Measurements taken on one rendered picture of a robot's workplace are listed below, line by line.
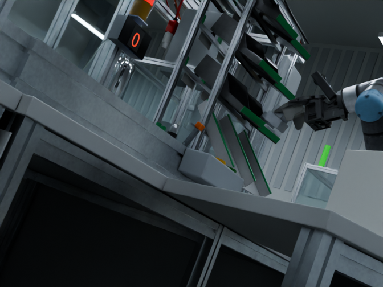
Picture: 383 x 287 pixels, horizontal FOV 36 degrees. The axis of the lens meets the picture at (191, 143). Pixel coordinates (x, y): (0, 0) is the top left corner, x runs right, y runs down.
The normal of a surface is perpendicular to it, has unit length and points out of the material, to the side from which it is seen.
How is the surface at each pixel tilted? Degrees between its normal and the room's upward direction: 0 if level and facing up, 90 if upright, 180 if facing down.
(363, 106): 128
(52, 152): 90
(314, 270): 90
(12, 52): 90
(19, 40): 90
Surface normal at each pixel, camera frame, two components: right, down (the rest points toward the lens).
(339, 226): 0.53, 0.05
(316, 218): -0.77, -0.40
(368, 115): -0.44, 0.33
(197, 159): -0.44, -0.33
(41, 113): 0.82, 0.22
